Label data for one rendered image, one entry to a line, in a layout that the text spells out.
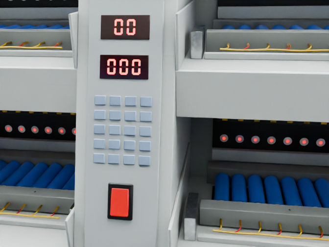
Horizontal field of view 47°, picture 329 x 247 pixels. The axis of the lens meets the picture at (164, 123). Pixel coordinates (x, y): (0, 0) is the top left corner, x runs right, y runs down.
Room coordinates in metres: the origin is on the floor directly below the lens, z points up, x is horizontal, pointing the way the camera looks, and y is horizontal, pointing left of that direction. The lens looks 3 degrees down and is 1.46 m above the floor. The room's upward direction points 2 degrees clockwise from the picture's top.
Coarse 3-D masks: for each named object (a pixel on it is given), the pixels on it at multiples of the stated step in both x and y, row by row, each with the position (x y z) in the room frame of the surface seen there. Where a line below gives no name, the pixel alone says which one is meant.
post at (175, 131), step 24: (168, 0) 0.35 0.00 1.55; (168, 24) 0.35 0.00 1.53; (168, 48) 0.35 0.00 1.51; (168, 72) 0.35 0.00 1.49; (168, 96) 0.35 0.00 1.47; (168, 120) 0.35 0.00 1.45; (168, 144) 0.35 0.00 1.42; (168, 168) 0.35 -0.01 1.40; (168, 192) 0.35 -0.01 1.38; (168, 216) 0.35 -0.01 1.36
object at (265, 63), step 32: (192, 0) 0.48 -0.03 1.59; (224, 0) 0.51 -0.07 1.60; (256, 0) 0.51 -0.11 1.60; (288, 0) 0.50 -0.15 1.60; (320, 0) 0.49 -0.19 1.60; (192, 32) 0.39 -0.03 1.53; (224, 32) 0.41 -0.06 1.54; (256, 32) 0.40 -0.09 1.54; (288, 32) 0.40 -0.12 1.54; (320, 32) 0.39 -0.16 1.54; (192, 64) 0.37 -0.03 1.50; (224, 64) 0.37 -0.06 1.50; (256, 64) 0.37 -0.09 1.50; (288, 64) 0.36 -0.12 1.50; (320, 64) 0.36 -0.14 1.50; (192, 96) 0.35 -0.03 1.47; (224, 96) 0.35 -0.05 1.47; (256, 96) 0.35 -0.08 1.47; (288, 96) 0.34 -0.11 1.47; (320, 96) 0.34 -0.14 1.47
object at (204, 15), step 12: (204, 0) 0.55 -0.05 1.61; (216, 0) 0.54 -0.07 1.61; (204, 12) 0.55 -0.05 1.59; (216, 12) 0.54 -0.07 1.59; (204, 24) 0.54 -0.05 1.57; (192, 120) 0.55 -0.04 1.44; (204, 120) 0.54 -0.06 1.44; (192, 132) 0.55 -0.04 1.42; (204, 132) 0.54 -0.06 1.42; (192, 144) 0.55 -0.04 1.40; (204, 144) 0.54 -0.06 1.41; (192, 156) 0.55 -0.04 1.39; (204, 156) 0.54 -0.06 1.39; (192, 168) 0.55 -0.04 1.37; (204, 168) 0.54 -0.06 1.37
